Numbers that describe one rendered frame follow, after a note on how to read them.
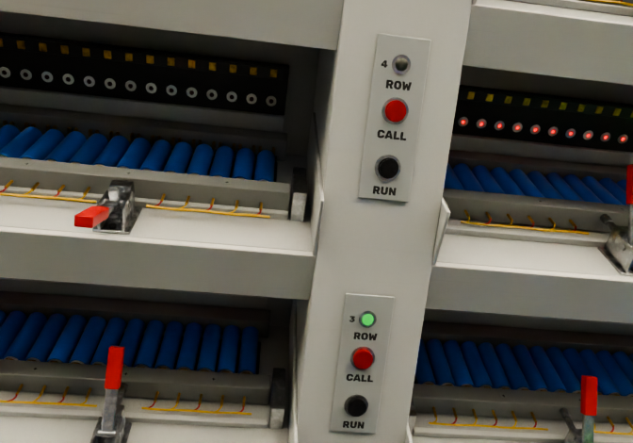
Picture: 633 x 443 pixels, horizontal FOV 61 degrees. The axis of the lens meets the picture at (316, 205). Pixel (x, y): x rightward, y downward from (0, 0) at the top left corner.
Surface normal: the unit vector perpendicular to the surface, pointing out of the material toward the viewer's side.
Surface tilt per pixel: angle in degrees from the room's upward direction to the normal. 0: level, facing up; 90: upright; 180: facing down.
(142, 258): 109
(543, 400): 18
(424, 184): 90
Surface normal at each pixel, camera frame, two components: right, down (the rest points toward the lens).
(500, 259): 0.12, -0.86
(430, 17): 0.07, 0.20
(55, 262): 0.04, 0.50
